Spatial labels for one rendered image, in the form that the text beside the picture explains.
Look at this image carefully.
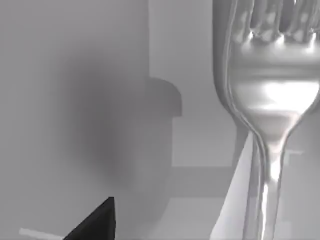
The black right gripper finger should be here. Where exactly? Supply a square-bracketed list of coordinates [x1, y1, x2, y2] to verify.
[63, 196, 117, 240]

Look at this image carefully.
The silver metal fork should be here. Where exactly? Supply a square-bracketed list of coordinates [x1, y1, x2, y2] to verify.
[211, 0, 320, 240]

